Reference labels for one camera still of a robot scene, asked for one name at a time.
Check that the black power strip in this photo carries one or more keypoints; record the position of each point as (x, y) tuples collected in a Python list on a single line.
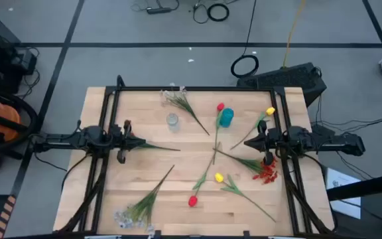
[(158, 10)]

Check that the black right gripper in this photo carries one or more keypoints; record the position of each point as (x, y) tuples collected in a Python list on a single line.
[(260, 142)]

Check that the red artificial tulip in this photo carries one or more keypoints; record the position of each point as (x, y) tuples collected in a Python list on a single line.
[(220, 106), (192, 200)]

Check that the orange black hazard strip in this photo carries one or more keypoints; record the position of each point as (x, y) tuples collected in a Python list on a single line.
[(5, 215)]

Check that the white printed paper sheet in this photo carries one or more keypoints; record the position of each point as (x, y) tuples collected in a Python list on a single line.
[(343, 196)]

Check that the clear ribbed glass vase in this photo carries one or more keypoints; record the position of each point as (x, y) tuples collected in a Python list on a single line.
[(172, 120)]

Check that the yellow artificial tulip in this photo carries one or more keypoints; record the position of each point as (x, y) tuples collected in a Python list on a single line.
[(270, 111), (219, 177)]

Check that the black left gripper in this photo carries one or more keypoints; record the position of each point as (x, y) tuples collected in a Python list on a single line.
[(134, 142)]

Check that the black metal table frame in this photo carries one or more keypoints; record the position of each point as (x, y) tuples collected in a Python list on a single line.
[(194, 88)]

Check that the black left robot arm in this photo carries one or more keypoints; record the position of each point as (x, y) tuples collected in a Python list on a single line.
[(95, 137)]

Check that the orange vacuum cleaner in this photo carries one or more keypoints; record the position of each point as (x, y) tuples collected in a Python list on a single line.
[(32, 123)]

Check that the black metal bar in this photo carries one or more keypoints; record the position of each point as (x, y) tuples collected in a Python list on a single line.
[(363, 187)]

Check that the white artificial flower bunch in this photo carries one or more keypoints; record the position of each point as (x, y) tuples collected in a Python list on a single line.
[(144, 206), (184, 103)]

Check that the teal glass vase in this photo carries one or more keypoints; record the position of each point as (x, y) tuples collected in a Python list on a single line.
[(227, 117)]

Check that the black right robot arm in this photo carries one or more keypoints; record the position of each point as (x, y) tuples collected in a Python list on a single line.
[(327, 142)]

